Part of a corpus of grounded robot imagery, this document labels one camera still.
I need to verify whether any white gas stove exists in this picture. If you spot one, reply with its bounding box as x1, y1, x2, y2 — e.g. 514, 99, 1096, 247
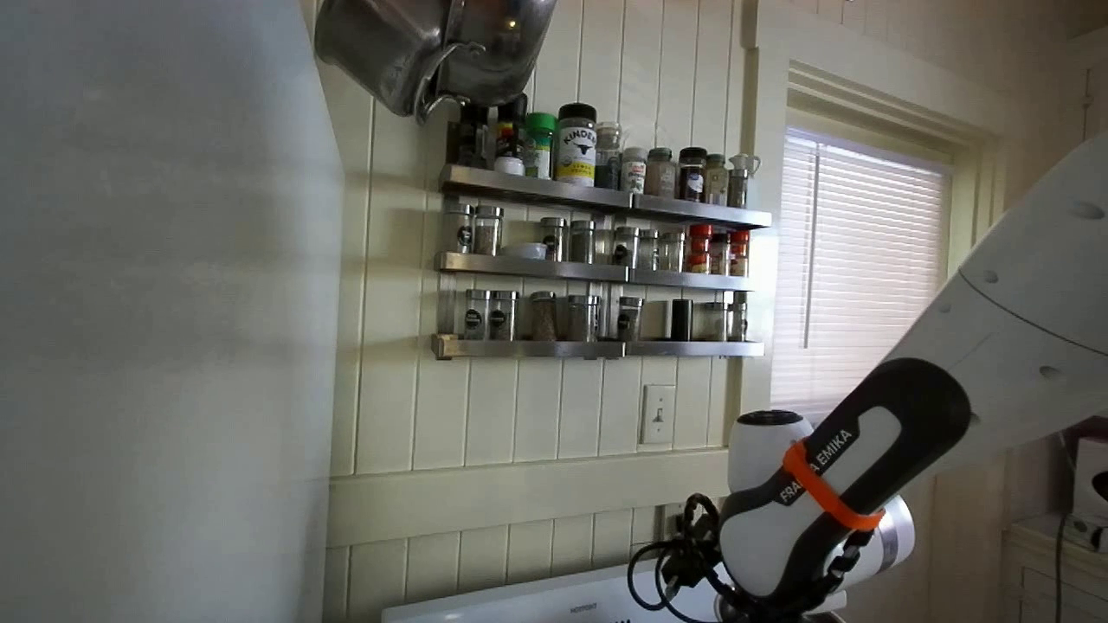
377, 556, 859, 623

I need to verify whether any black wall plug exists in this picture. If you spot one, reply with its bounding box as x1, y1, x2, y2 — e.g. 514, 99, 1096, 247
658, 501, 694, 545

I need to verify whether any hanging steel pot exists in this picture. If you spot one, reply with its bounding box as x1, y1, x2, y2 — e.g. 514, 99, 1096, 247
312, 0, 464, 122

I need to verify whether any white window blind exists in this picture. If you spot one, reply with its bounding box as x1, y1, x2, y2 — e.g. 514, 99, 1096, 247
768, 127, 948, 411

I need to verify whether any green lid spice bottle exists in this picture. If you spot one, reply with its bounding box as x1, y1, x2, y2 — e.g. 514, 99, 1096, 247
519, 112, 561, 182

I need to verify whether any white light switch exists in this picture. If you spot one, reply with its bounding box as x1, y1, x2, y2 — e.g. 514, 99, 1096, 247
636, 381, 680, 449

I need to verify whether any glass spice jar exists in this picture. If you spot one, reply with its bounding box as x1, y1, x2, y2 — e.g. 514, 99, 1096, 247
728, 287, 756, 343

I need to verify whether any white cabinet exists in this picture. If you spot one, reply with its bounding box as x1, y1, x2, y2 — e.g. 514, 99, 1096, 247
1000, 517, 1108, 623

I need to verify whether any hanging steel pan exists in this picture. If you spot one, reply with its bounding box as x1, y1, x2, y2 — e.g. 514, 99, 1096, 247
437, 0, 561, 107

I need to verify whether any dark spice bottle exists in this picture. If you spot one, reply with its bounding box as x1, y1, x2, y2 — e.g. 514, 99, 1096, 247
452, 99, 500, 168

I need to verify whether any white box device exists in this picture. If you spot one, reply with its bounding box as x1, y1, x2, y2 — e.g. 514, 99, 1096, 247
1065, 419, 1108, 549

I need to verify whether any white board panel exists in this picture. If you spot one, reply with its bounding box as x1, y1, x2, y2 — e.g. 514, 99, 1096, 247
0, 0, 349, 623

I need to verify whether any metal spice rack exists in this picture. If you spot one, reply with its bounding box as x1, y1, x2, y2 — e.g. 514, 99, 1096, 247
431, 159, 777, 362

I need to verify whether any red spice jar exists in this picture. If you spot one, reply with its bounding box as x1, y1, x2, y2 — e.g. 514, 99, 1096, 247
687, 222, 718, 277
728, 225, 756, 277

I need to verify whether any large white spice bottle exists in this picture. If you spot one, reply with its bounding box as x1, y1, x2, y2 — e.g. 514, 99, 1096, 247
549, 99, 603, 190

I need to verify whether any black lid spice jar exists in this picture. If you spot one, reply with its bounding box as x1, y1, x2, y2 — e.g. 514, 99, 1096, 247
675, 144, 711, 205

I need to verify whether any white blind wand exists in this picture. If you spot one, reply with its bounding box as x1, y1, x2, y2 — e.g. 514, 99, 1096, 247
799, 159, 825, 348

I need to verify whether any orange strap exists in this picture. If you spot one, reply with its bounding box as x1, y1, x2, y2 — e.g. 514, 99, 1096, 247
779, 441, 885, 534

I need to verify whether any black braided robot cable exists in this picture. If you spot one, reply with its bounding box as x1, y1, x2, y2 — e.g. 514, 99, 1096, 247
623, 490, 749, 618

